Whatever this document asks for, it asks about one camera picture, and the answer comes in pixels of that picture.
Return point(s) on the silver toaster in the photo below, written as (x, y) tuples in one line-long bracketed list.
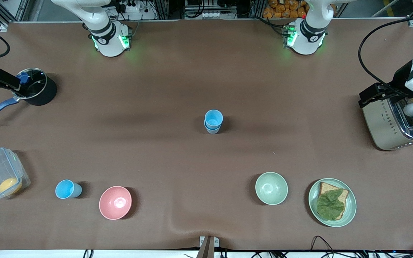
[(382, 125)]

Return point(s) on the pink bowl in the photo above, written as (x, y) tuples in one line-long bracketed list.
[(115, 202)]

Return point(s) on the brown bread slice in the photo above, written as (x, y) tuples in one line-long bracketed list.
[(326, 188)]

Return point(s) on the white power strip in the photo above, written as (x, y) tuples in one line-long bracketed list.
[(210, 15), (133, 8)]

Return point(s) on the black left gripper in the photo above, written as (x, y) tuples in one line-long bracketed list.
[(399, 78)]

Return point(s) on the green lettuce leaf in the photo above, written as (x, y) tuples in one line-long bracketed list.
[(330, 206)]

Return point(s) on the pale green plate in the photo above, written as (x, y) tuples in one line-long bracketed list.
[(350, 211)]

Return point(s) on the pale green bowl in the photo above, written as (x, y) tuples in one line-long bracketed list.
[(271, 188)]

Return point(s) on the bag of orange buns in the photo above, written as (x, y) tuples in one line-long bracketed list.
[(281, 9)]

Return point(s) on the blue plastic cup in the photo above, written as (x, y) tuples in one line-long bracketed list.
[(66, 189), (213, 131), (213, 116)]

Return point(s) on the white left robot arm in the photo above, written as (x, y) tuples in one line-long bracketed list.
[(308, 36)]

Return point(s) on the yellow round fruit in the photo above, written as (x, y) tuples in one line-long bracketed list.
[(8, 185)]

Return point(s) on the glass lid with blue knob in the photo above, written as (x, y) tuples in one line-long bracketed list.
[(34, 87)]

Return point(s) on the grey metal camera mount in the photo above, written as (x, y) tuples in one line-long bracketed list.
[(208, 247)]

